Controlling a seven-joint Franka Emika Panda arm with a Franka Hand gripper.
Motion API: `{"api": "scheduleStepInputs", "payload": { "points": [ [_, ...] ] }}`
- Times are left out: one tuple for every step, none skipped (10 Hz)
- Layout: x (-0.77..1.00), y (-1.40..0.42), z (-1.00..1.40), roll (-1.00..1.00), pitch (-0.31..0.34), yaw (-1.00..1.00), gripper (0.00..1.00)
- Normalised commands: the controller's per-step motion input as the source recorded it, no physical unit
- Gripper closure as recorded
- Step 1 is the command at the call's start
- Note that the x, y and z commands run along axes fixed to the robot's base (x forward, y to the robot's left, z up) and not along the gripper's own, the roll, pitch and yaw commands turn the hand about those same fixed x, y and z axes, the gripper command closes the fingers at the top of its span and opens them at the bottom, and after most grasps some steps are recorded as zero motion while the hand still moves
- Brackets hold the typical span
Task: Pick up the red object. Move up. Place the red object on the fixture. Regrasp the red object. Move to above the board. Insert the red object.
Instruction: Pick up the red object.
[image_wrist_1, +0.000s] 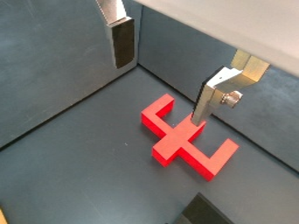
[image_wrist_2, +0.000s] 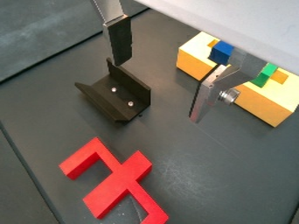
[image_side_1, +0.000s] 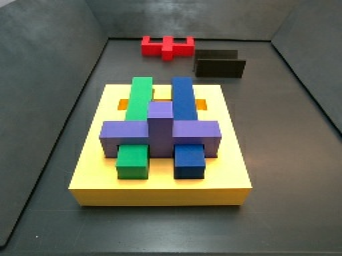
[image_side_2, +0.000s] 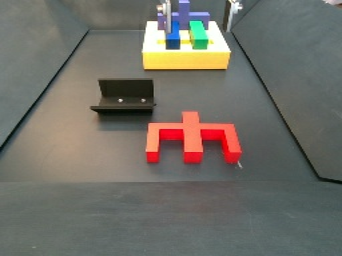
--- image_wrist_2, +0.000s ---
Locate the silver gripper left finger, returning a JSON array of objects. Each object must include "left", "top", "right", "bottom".
[{"left": 91, "top": 0, "right": 132, "bottom": 67}]

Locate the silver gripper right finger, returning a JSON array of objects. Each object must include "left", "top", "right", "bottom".
[{"left": 190, "top": 48, "right": 267, "bottom": 123}]

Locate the red E-shaped block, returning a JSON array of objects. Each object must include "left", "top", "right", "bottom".
[{"left": 60, "top": 137, "right": 168, "bottom": 224}]

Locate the yellow wooden puzzle board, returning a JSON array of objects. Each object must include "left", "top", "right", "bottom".
[{"left": 176, "top": 32, "right": 299, "bottom": 127}]

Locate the green block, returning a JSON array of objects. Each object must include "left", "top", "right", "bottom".
[{"left": 251, "top": 63, "right": 278, "bottom": 88}]

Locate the blue block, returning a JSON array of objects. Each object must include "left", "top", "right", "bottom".
[{"left": 210, "top": 41, "right": 234, "bottom": 66}]

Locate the black angled holder bracket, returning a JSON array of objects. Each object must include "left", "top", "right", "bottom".
[{"left": 75, "top": 59, "right": 151, "bottom": 123}]

